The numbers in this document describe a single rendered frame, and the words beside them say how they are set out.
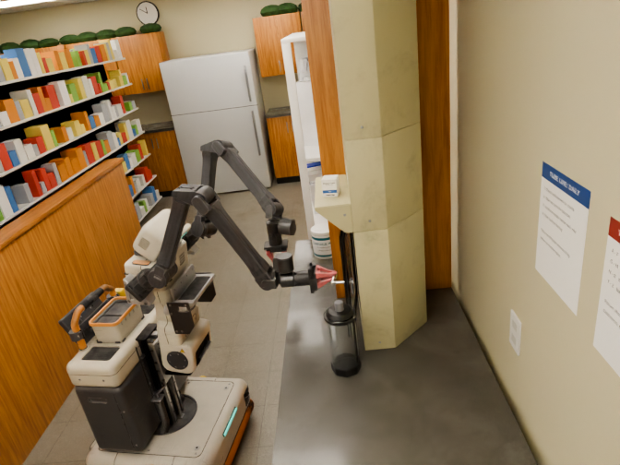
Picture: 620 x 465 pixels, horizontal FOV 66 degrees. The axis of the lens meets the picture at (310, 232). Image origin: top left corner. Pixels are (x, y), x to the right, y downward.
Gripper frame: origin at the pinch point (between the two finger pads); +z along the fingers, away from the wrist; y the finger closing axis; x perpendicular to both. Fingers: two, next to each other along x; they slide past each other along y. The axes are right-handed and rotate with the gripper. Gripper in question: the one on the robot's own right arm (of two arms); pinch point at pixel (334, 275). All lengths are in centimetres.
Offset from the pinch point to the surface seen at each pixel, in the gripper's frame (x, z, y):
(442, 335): -6.1, 37.0, -25.6
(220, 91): 476, -135, 22
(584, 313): -70, 51, 24
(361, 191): -11.7, 11.4, 34.8
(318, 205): -9.7, -2.3, 30.9
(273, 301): 183, -58, -118
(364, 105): -12, 14, 61
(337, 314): -22.3, 0.1, -2.2
